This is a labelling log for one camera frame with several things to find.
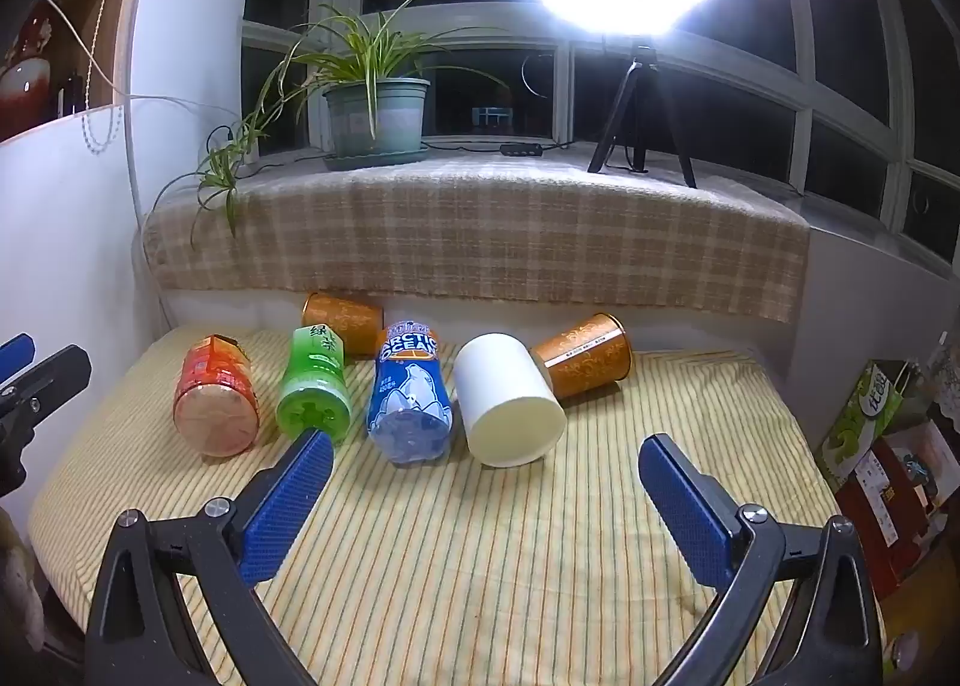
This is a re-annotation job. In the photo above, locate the grey-green plant pot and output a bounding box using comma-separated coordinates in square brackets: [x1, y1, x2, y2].
[322, 76, 433, 160]

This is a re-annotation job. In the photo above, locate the red cardboard box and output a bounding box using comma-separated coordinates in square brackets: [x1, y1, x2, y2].
[833, 414, 960, 601]

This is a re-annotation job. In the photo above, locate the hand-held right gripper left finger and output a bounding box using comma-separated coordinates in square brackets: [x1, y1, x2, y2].
[85, 427, 335, 686]

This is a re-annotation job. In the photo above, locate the white cable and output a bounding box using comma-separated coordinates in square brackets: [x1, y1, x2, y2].
[41, 0, 137, 104]

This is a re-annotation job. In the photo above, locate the green paper bag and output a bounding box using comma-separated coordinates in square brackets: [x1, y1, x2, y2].
[815, 357, 928, 497]

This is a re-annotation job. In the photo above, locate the person's left forearm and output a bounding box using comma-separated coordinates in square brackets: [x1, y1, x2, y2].
[0, 504, 47, 651]

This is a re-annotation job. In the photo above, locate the orange patterned paper cup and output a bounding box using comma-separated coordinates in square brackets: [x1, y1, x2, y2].
[530, 312, 637, 403]
[301, 291, 386, 359]

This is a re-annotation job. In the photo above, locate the green label plastic bottle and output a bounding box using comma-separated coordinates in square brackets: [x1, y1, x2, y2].
[275, 324, 353, 446]

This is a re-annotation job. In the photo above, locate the striped yellow cloth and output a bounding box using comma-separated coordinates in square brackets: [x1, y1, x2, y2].
[28, 324, 887, 686]

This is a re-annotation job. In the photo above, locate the white bead string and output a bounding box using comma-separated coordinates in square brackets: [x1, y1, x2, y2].
[77, 0, 145, 157]

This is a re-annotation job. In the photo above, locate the white window frame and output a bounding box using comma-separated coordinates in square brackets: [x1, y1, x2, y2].
[238, 0, 960, 269]

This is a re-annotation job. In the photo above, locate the beige plaid cloth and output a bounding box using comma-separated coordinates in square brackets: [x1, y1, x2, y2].
[140, 152, 813, 326]

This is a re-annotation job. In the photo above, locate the green pot saucer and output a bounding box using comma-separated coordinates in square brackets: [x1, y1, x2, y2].
[323, 146, 431, 172]

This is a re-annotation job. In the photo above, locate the black cable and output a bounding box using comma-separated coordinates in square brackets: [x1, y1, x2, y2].
[205, 123, 595, 177]

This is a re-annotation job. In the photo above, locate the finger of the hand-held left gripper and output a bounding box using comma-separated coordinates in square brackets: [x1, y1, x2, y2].
[0, 345, 93, 432]
[0, 333, 38, 384]

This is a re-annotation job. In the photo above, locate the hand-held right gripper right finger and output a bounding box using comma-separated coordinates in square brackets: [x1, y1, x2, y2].
[637, 433, 886, 686]

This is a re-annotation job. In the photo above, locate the black tripod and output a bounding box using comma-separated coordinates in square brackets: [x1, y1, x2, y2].
[586, 38, 699, 191]

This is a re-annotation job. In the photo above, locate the red and white vase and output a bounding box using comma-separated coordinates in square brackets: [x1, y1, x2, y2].
[0, 11, 59, 136]

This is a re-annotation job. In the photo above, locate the orange label plastic bottle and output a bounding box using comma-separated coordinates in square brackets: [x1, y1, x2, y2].
[172, 334, 262, 459]

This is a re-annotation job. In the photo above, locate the white cup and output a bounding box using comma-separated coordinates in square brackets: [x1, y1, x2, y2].
[454, 332, 568, 469]

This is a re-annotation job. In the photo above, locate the spider plant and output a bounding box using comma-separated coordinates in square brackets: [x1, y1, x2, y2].
[154, 0, 512, 239]

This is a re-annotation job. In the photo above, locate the blue label plastic bottle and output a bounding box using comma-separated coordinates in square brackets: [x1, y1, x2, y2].
[365, 320, 456, 469]

